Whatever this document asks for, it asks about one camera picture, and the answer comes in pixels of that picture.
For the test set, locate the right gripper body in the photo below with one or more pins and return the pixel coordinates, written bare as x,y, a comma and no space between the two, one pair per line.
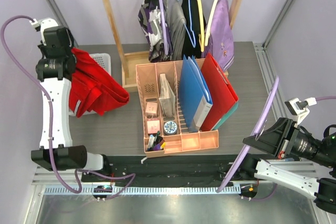
300,143

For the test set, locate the lilac hanger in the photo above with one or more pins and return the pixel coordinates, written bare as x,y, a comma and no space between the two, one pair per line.
257,129
164,30

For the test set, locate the red trousers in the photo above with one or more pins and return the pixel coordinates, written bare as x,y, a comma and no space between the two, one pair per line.
93,89

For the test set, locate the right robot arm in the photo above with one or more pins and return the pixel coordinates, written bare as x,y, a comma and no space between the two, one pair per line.
302,163

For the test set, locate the cream yellow hanger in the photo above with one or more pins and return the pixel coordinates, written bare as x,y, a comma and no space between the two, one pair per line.
202,26

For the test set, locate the blue hanger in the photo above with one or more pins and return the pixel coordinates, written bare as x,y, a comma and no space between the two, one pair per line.
189,29

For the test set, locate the teal folder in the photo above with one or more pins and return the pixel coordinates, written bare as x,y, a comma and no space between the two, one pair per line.
225,116

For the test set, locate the red file folder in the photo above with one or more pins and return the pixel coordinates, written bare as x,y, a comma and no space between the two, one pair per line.
222,93

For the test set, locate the blue file folder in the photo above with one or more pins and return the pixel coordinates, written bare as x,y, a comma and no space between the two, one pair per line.
193,94

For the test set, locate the round patterned tin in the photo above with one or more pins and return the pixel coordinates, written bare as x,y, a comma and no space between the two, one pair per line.
170,128

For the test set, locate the lilac purple garment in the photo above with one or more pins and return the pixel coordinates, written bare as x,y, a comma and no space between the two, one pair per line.
220,40

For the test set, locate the pink desk organizer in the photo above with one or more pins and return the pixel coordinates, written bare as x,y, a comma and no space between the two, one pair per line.
148,82

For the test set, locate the beige book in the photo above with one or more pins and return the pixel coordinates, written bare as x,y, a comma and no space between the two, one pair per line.
167,97

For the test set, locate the pens in organizer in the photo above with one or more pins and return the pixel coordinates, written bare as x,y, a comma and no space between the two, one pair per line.
156,142

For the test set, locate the pink socket cube lower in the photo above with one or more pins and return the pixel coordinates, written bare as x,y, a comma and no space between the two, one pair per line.
152,126

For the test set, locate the pink socket cube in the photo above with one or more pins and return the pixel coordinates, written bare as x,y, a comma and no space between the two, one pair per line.
152,126
151,109

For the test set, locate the black garment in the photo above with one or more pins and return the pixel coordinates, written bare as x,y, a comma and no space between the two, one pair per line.
188,50

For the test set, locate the pink socket cube upper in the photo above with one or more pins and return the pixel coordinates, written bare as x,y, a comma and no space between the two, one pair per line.
151,109

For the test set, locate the grey garment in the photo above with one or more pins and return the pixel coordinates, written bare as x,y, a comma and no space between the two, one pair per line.
177,24

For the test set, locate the purple camouflage garment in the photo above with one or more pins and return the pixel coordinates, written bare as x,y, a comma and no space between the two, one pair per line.
149,17

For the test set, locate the white plastic basket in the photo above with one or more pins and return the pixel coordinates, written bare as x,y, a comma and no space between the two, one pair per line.
104,61

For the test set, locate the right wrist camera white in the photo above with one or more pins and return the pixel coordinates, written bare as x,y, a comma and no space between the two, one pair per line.
299,108

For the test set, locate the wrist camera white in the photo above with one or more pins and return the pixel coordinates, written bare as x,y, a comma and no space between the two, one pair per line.
42,25
299,108

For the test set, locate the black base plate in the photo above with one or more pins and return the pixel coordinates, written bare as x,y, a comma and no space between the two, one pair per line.
173,171

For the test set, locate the white slotted cable duct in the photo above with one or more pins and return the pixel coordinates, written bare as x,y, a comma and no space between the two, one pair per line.
143,191

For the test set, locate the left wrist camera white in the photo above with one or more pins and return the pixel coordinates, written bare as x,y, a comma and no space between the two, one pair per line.
42,25

